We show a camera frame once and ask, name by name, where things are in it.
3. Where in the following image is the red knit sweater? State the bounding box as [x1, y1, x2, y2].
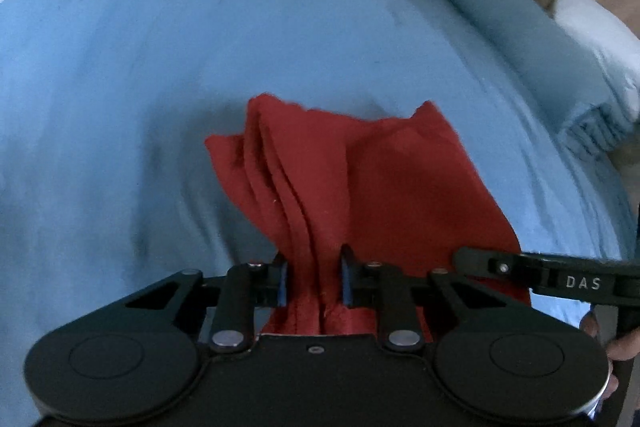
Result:
[205, 94, 520, 336]

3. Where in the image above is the person's right hand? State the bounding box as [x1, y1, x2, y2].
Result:
[579, 311, 640, 400]

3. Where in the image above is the teal folded duvet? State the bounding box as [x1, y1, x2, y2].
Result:
[449, 0, 637, 158]

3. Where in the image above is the white folded blanket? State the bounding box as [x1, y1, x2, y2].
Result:
[552, 0, 639, 121]

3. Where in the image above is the light blue bed sheet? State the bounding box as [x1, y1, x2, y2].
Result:
[1, 0, 636, 426]

